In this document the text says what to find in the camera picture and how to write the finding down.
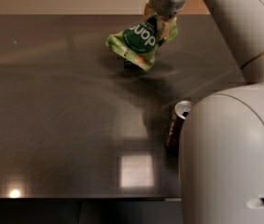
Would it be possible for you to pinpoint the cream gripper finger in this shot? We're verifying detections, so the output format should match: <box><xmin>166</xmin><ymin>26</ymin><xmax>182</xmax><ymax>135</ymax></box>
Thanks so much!
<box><xmin>143</xmin><ymin>3</ymin><xmax>157</xmax><ymax>21</ymax></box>
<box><xmin>157</xmin><ymin>16</ymin><xmax>177</xmax><ymax>42</ymax></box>

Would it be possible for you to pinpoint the green rice chip bag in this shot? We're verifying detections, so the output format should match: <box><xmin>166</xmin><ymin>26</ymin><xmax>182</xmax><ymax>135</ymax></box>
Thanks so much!
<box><xmin>105</xmin><ymin>14</ymin><xmax>167</xmax><ymax>72</ymax></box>

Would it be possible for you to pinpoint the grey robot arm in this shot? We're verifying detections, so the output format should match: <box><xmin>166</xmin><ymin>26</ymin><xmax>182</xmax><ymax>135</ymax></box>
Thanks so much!
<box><xmin>148</xmin><ymin>0</ymin><xmax>264</xmax><ymax>224</ymax></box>

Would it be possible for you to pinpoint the dark blue rxbar wrapper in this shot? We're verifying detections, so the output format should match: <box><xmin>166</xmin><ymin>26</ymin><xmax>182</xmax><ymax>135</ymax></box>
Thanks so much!
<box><xmin>124</xmin><ymin>60</ymin><xmax>136</xmax><ymax>69</ymax></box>

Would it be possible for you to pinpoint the brown soda can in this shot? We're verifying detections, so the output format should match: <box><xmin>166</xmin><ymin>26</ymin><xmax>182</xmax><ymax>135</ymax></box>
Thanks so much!
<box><xmin>164</xmin><ymin>100</ymin><xmax>194</xmax><ymax>150</ymax></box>

